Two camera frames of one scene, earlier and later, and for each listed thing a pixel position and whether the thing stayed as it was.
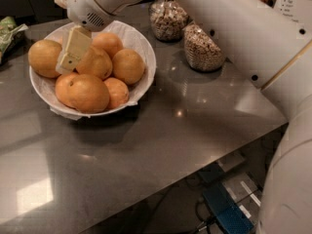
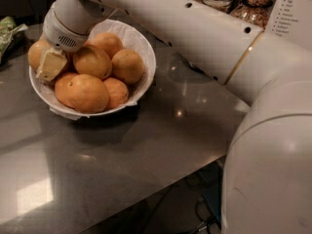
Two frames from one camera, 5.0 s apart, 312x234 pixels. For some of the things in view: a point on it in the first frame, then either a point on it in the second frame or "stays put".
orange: (108, 41) stays put
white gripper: (85, 8) → (62, 33)
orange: (128, 65) stays put
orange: (95, 62) stays put
